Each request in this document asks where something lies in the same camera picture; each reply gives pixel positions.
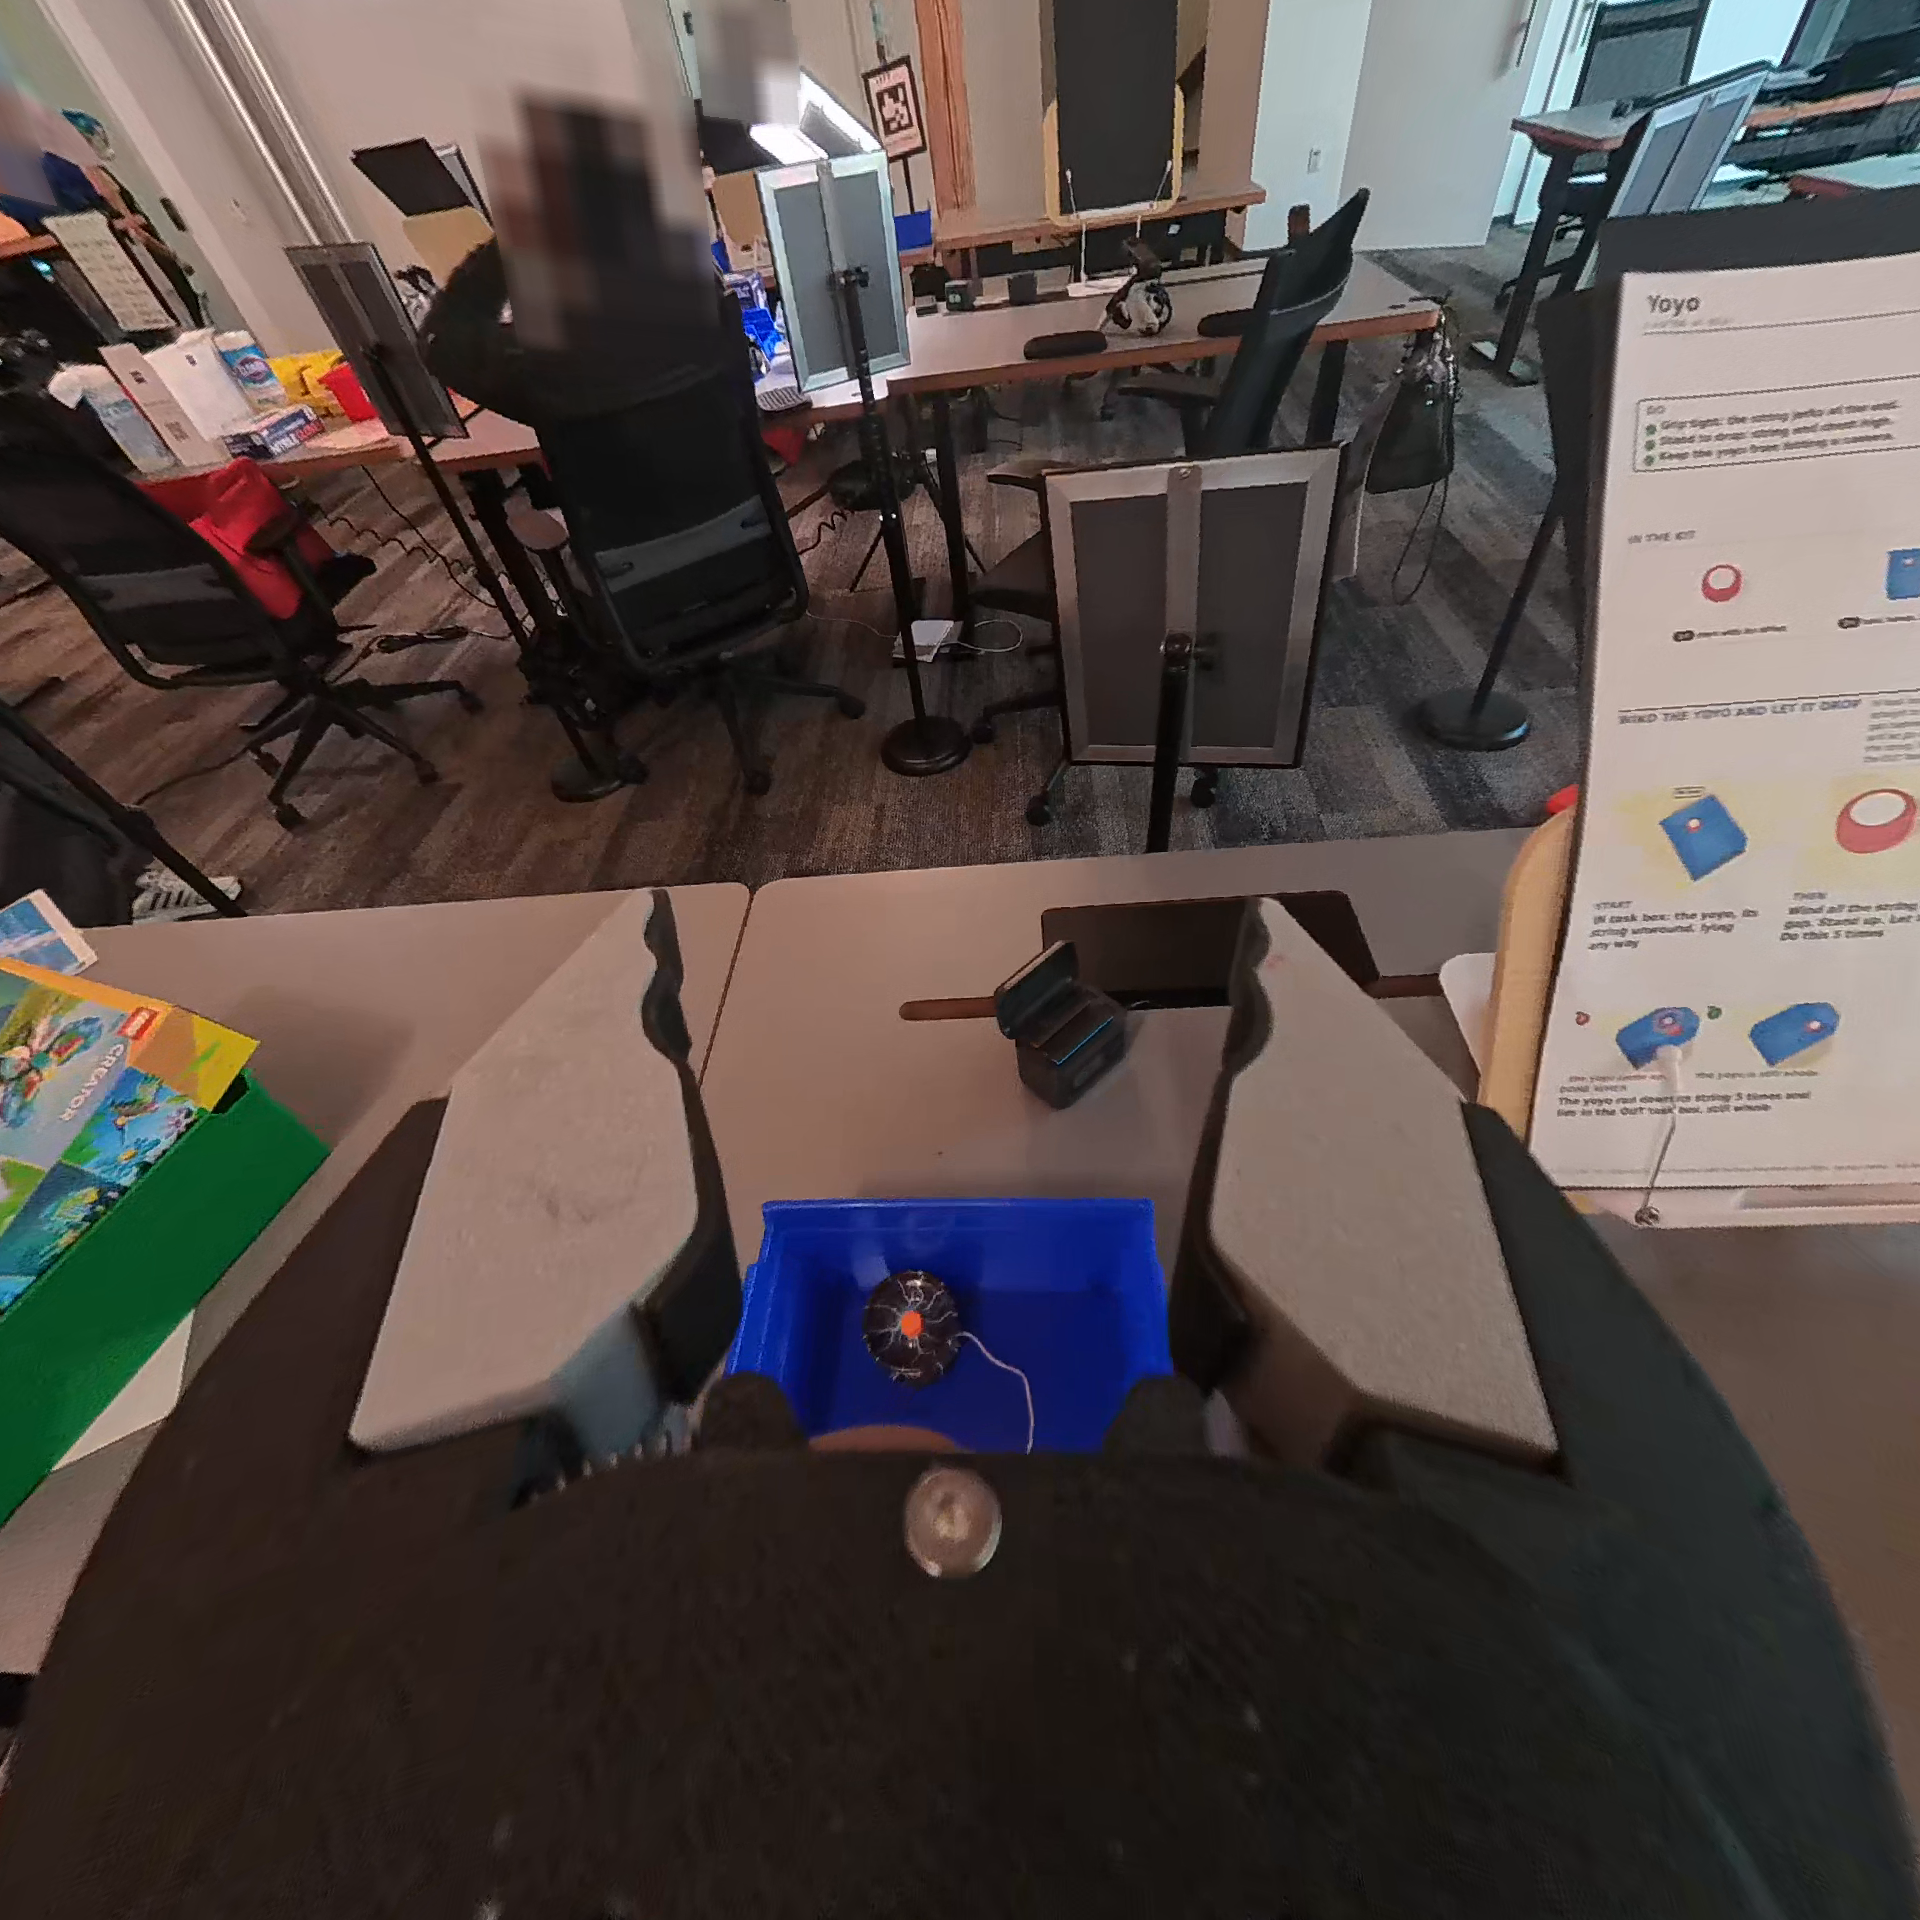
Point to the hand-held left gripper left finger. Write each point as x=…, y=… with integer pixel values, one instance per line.
x=557, y=1172

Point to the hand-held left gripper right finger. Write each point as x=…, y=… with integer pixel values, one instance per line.
x=1350, y=1201

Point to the blue plastic bin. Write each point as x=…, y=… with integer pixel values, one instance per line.
x=1050, y=1290

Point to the dark marbled yoyo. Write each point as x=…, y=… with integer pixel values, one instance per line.
x=909, y=1328

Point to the black charging case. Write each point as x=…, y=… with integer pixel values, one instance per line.
x=1074, y=1049

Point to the green cardboard box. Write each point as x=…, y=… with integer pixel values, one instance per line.
x=150, y=1290

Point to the colourful toy box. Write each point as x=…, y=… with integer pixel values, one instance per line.
x=90, y=1109

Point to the black floor stand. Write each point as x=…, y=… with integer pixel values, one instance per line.
x=1477, y=722

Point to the blue white booklet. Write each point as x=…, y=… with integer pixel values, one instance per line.
x=38, y=930

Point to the light panel on stand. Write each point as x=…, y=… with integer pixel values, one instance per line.
x=832, y=270
x=1195, y=600
x=375, y=338
x=1688, y=149

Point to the black office chair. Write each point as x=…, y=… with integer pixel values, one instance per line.
x=1290, y=329
x=661, y=540
x=150, y=586

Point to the printed instruction sheet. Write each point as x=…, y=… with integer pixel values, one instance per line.
x=1725, y=676

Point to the white power adapter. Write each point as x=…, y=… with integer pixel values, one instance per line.
x=932, y=641

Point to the red cloth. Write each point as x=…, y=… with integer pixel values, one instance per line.
x=247, y=510

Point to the black handbag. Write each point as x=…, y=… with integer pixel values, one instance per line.
x=1411, y=421

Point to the wipes canister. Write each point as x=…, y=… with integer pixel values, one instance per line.
x=247, y=373

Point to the white cardboard box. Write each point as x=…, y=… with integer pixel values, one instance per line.
x=172, y=399

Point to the grey desk with wooden edge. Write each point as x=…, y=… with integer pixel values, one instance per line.
x=975, y=338

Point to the black white marker tag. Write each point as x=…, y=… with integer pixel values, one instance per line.
x=892, y=105

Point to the black board with yellow frame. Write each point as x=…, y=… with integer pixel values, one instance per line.
x=1110, y=105

